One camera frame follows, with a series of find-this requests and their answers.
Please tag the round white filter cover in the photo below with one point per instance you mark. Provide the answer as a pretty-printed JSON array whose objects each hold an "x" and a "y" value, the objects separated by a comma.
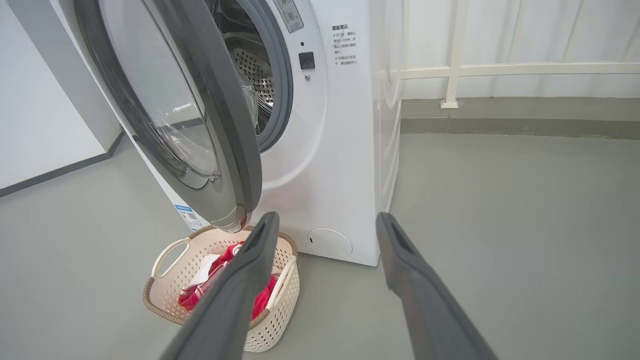
[{"x": 330, "y": 243}]

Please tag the red cloth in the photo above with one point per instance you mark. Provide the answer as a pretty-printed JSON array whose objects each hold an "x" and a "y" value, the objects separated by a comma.
[{"x": 262, "y": 302}]

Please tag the cream perforated laundry basket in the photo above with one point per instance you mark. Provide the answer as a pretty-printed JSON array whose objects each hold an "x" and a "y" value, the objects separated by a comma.
[{"x": 170, "y": 295}]

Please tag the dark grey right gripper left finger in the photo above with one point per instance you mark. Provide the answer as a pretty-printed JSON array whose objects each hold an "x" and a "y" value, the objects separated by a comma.
[{"x": 225, "y": 310}]

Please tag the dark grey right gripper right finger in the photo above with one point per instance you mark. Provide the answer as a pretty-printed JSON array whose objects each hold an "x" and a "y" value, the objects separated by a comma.
[{"x": 430, "y": 310}]

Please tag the blue energy label sticker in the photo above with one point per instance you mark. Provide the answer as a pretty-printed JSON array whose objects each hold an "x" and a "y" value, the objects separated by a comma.
[{"x": 187, "y": 217}]

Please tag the white front-load washing machine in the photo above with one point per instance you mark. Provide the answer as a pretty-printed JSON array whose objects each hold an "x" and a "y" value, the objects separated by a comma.
[{"x": 325, "y": 150}]

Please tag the white metal railing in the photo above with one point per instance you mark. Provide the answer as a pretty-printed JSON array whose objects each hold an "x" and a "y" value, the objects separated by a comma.
[{"x": 455, "y": 50}]

